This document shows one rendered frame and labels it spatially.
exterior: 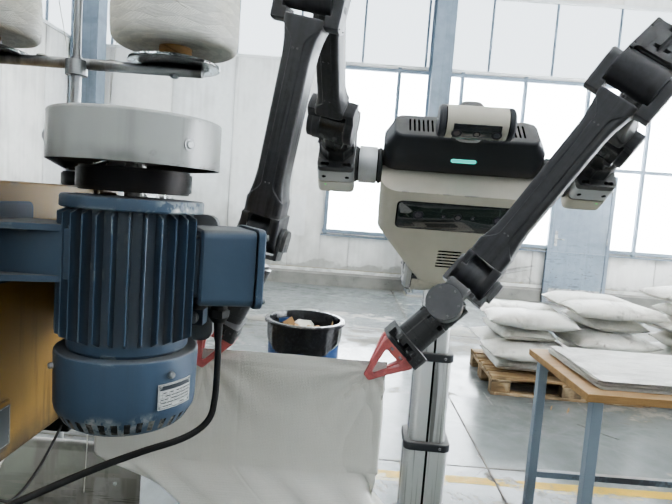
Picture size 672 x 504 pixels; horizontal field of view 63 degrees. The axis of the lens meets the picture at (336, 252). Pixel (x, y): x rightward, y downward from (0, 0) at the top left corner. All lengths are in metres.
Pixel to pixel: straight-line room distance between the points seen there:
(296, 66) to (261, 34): 8.56
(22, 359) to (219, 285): 0.26
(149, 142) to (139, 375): 0.23
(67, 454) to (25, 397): 0.75
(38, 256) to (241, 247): 0.20
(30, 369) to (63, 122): 0.32
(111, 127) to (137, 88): 9.14
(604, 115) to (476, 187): 0.50
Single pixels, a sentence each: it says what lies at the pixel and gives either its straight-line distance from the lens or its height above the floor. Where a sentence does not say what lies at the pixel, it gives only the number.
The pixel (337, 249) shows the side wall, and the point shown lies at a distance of 8.96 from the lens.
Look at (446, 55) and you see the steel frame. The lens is 8.90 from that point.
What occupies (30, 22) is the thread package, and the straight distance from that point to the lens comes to 0.88.
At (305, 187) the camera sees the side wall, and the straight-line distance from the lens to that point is 8.95.
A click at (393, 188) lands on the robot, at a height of 1.39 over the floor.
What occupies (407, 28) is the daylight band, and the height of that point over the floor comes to 4.18.
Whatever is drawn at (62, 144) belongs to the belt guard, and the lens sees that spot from 0.59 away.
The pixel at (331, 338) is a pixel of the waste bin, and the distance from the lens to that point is 3.16.
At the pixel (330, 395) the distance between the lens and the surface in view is 0.97.
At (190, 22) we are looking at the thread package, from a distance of 0.73.
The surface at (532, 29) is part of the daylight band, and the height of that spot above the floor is 4.30.
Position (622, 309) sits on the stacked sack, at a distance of 4.57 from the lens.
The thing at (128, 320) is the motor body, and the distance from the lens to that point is 0.60.
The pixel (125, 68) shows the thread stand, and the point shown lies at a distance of 0.82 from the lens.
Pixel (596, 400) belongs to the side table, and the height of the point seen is 0.73.
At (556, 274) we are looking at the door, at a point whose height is 0.47.
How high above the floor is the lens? 1.34
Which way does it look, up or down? 5 degrees down
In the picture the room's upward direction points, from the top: 4 degrees clockwise
